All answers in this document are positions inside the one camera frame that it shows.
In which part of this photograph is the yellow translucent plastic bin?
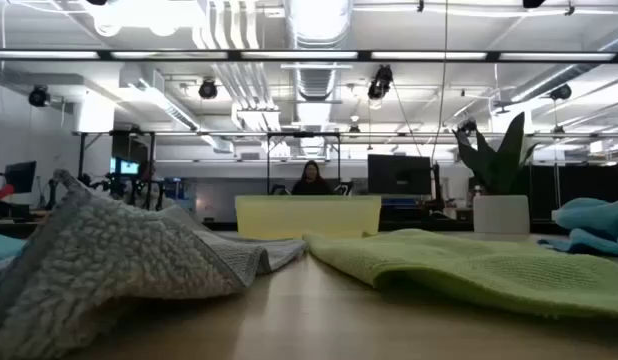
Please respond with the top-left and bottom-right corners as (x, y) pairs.
(234, 194), (383, 240)

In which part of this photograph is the lime green microfiber towel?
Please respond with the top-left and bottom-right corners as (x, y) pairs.
(303, 228), (618, 321)

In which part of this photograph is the grey microfiber towel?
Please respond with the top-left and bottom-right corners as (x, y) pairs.
(0, 168), (308, 360)

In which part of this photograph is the large black computer monitor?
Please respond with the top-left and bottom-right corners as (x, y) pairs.
(367, 153), (434, 196)

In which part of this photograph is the black ceiling spotlight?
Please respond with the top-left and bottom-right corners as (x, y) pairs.
(366, 63), (395, 101)
(197, 77), (219, 101)
(548, 83), (573, 102)
(27, 84), (51, 109)

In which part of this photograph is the lit blue monitor screen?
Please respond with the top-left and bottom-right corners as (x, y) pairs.
(110, 157), (141, 176)

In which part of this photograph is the snake plant in white pot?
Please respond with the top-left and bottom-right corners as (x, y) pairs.
(452, 110), (541, 235)

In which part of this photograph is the overhead light bar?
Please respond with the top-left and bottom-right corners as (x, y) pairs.
(0, 48), (618, 63)

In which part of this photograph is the black office partition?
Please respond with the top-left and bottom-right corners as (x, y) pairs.
(527, 163), (618, 224)

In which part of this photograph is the small black monitor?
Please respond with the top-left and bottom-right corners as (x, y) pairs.
(3, 160), (38, 195)

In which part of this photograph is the black workstation frame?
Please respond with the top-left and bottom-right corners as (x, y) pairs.
(76, 129), (158, 216)

